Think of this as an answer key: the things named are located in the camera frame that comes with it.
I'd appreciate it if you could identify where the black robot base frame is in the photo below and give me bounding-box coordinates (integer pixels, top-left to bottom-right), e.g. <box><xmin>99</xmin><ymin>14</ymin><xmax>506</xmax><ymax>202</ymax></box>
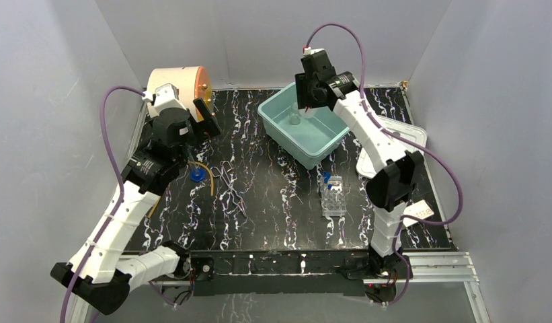
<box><xmin>146</xmin><ymin>249</ymin><xmax>415</xmax><ymax>308</ymax></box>

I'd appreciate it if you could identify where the teal plastic bin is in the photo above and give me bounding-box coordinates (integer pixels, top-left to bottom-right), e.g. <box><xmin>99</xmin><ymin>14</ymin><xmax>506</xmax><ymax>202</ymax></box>
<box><xmin>258</xmin><ymin>83</ymin><xmax>350</xmax><ymax>170</ymax></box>

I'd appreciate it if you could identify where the small clear glass jar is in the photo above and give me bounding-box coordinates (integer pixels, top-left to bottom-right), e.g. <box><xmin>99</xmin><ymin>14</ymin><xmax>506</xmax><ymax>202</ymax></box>
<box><xmin>288</xmin><ymin>102</ymin><xmax>302</xmax><ymax>125</ymax></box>

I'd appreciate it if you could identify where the cream cylindrical centrifuge machine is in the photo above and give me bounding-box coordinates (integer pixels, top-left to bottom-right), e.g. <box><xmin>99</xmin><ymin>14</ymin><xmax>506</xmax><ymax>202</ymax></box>
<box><xmin>147</xmin><ymin>66</ymin><xmax>213</xmax><ymax>122</ymax></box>

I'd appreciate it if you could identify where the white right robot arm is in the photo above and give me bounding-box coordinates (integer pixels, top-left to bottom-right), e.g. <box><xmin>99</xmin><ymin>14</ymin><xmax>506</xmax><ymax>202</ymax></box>
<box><xmin>294</xmin><ymin>47</ymin><xmax>424</xmax><ymax>279</ymax></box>

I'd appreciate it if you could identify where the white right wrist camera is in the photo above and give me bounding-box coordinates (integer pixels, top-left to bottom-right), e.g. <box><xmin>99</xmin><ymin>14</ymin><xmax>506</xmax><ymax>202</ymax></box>
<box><xmin>303</xmin><ymin>46</ymin><xmax>312</xmax><ymax>57</ymax></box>

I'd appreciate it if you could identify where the clear glass tube blue stopper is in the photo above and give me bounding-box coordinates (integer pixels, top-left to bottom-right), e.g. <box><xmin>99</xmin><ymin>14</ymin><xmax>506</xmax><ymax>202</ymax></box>
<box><xmin>188</xmin><ymin>153</ymin><xmax>206</xmax><ymax>182</ymax></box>

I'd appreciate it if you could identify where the aluminium rail frame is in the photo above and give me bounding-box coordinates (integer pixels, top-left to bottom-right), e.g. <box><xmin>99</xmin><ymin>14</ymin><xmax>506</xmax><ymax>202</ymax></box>
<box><xmin>407</xmin><ymin>251</ymin><xmax>491</xmax><ymax>322</ymax></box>

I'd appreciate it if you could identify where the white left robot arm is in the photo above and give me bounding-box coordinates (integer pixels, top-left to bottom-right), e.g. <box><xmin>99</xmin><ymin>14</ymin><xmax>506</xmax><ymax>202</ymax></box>
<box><xmin>50</xmin><ymin>69</ymin><xmax>221</xmax><ymax>315</ymax></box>

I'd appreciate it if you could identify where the small paper label card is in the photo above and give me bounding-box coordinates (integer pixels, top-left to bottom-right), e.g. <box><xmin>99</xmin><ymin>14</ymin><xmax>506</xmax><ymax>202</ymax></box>
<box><xmin>403</xmin><ymin>200</ymin><xmax>434</xmax><ymax>219</ymax></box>

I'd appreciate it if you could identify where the white plastic bin lid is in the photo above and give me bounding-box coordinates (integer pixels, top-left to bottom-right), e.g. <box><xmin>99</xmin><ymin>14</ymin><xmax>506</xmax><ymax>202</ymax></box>
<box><xmin>351</xmin><ymin>116</ymin><xmax>428</xmax><ymax>178</ymax></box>

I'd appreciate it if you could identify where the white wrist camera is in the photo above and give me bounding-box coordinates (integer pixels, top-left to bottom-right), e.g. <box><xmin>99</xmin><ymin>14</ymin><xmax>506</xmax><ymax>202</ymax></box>
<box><xmin>303</xmin><ymin>46</ymin><xmax>312</xmax><ymax>57</ymax></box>
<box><xmin>142</xmin><ymin>83</ymin><xmax>190</xmax><ymax>118</ymax></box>

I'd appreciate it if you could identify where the tan rubber tubing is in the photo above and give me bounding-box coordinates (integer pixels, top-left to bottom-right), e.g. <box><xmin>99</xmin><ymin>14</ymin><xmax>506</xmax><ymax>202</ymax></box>
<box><xmin>146</xmin><ymin>160</ymin><xmax>216</xmax><ymax>219</ymax></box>

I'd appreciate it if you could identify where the clear acrylic test tube rack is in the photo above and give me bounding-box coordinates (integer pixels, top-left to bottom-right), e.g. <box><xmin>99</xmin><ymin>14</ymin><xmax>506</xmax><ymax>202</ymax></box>
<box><xmin>319</xmin><ymin>175</ymin><xmax>347</xmax><ymax>217</ymax></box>

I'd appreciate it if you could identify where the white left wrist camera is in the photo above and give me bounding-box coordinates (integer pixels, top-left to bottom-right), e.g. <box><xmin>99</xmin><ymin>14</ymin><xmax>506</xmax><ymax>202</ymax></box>
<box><xmin>142</xmin><ymin>83</ymin><xmax>190</xmax><ymax>118</ymax></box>

